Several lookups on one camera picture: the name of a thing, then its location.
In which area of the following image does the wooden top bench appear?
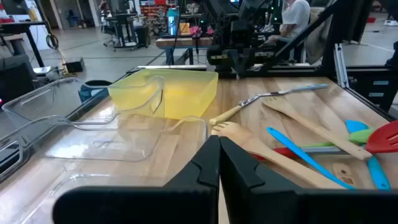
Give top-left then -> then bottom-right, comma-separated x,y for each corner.
155,36 -> 215,65

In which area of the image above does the black box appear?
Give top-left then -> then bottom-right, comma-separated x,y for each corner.
63,57 -> 86,74

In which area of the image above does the wooden spork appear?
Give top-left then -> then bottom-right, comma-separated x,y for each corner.
211,121 -> 346,190

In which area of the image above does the blue water bottle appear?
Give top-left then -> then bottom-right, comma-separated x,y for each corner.
167,7 -> 180,36

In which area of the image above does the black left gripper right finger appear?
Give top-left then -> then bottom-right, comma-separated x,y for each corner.
220,136 -> 398,224

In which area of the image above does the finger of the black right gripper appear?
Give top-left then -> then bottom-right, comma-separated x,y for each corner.
206,47 -> 247,75
246,49 -> 277,75

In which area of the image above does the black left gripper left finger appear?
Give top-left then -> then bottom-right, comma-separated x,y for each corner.
52,135 -> 221,224

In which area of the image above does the person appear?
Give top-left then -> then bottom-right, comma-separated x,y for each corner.
264,0 -> 312,44

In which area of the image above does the pink object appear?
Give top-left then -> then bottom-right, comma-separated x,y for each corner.
189,26 -> 215,36

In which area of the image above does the black equipment cart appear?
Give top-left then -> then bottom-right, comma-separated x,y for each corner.
102,12 -> 150,51

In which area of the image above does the green silicone spatula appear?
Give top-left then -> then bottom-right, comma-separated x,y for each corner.
298,127 -> 377,149

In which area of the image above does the clear plastic bin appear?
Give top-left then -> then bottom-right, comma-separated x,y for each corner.
0,115 -> 208,224
1,75 -> 165,131

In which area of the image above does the thin blue silicone spatula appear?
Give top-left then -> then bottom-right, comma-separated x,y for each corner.
266,126 -> 358,190

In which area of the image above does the beige jacket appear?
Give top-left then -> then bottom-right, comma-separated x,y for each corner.
304,6 -> 334,65

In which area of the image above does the red slotted spoon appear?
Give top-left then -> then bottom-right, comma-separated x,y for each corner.
250,119 -> 398,161

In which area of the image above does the yellow translucent plastic bin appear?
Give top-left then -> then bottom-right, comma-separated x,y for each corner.
108,68 -> 219,121

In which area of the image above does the teal silicone spoon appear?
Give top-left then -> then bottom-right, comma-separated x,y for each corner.
345,119 -> 392,191

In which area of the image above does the metal icing spatula cream handle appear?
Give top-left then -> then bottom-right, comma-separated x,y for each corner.
209,83 -> 330,126

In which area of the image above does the wooden spatula with handle hole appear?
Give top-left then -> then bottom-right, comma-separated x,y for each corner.
331,162 -> 359,189

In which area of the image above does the wooden slotted spatula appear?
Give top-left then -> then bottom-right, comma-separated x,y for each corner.
262,95 -> 373,161

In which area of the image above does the black desk with legs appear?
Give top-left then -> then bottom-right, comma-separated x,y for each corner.
0,20 -> 48,68

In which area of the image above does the dark grey bulky object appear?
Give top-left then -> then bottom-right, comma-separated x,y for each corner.
0,54 -> 39,105

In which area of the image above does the silver aluminium extrusion bracket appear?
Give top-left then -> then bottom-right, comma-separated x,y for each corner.
333,42 -> 349,89

